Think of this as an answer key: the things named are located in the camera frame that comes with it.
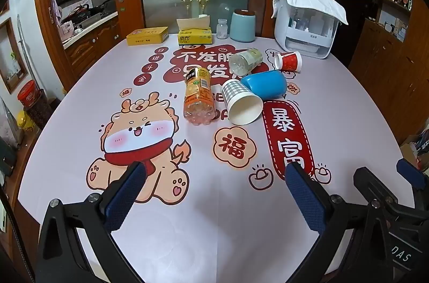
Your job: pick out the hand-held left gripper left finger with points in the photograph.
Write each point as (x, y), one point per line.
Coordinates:
(124, 199)

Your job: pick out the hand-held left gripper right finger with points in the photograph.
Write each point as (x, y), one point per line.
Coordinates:
(305, 202)

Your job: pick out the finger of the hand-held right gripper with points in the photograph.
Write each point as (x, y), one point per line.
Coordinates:
(409, 173)
(375, 186)

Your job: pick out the checkered paper cup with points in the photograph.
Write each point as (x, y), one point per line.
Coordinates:
(242, 103)

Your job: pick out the blue plastic cup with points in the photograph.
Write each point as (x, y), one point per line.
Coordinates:
(264, 84)

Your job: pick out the red paper cup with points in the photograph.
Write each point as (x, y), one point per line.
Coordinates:
(290, 62)

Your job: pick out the brown woven basket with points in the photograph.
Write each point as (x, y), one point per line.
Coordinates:
(40, 110)

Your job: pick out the orange juice bottle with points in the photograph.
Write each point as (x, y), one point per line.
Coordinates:
(198, 95)

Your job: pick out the yellow plastic container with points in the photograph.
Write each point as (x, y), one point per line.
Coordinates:
(24, 120)

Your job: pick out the red tub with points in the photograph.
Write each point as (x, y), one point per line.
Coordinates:
(26, 93)

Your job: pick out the clear bottle with pale label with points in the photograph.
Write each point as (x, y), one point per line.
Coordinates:
(246, 61)

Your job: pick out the wooden kitchen cabinet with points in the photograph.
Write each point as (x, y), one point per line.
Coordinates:
(90, 45)

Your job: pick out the yellow flat box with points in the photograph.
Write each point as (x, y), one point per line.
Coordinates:
(147, 36)

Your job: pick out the white storage box with cloth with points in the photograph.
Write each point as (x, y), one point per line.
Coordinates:
(303, 35)

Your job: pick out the yellow tissue pack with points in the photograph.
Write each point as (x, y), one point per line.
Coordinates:
(194, 36)

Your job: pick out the light blue canister brown lid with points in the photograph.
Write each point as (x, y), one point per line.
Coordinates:
(242, 26)

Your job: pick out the small glass jar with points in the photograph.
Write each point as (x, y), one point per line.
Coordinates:
(222, 30)

